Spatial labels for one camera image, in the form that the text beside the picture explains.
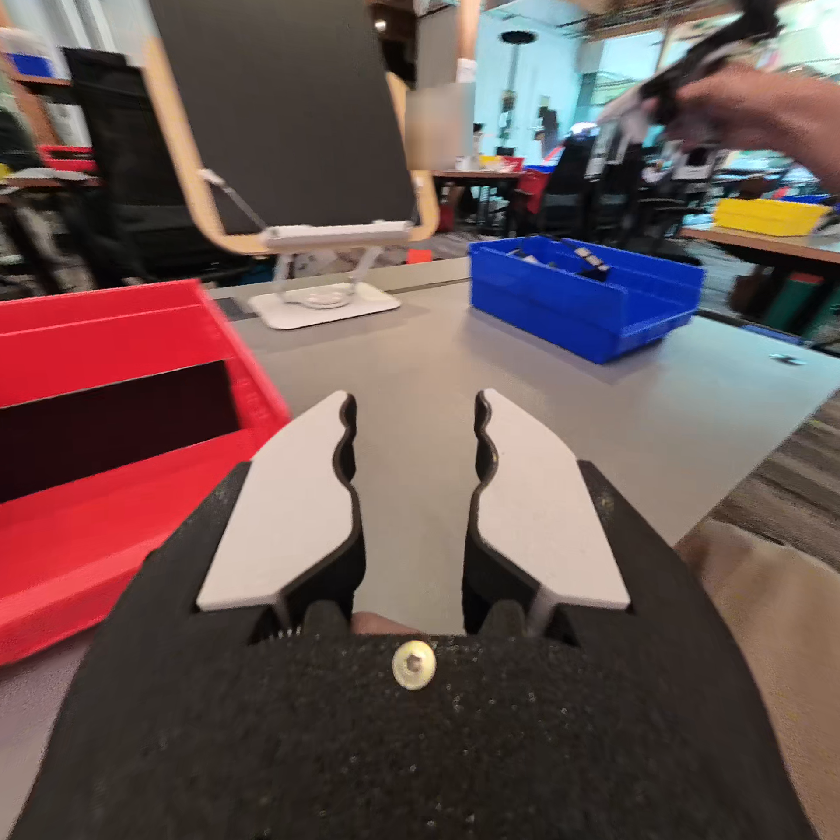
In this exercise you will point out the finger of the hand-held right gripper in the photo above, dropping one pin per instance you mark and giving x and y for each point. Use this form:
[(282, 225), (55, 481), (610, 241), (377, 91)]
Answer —
[(627, 115)]

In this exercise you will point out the red plastic bin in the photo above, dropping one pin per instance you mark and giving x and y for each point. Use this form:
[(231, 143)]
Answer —
[(131, 525)]

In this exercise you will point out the round table grommet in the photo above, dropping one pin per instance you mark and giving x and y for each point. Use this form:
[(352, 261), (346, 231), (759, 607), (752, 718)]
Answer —
[(787, 359)]

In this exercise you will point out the black mesh office chair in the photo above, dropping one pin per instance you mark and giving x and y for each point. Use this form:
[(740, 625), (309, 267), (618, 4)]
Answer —
[(131, 164)]

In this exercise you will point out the orange traffic cone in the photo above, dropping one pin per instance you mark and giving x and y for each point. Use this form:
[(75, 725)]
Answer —
[(418, 255)]

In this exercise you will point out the black bin divider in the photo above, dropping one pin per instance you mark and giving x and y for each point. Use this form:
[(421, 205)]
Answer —
[(587, 262), (98, 426)]

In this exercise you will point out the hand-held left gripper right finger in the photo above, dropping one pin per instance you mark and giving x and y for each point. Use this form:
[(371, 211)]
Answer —
[(544, 525)]

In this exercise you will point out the blue storage bin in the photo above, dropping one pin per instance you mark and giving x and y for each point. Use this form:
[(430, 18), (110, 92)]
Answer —
[(29, 64)]

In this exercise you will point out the blue plastic bin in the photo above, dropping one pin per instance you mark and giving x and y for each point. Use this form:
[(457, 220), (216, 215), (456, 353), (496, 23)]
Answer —
[(590, 315)]

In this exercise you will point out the yellow plastic bin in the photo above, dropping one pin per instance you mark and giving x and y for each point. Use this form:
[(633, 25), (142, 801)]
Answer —
[(768, 216)]

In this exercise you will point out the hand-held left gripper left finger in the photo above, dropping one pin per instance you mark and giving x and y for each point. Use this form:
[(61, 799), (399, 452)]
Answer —
[(282, 525)]

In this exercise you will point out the wood-framed black board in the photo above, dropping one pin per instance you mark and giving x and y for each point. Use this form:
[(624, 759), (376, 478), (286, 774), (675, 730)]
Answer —
[(282, 118)]

